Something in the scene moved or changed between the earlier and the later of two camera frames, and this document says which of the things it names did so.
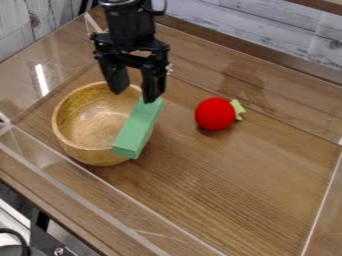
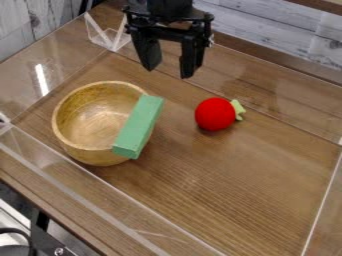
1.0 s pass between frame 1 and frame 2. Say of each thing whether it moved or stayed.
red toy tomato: stayed
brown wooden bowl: stayed
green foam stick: stayed
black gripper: moved
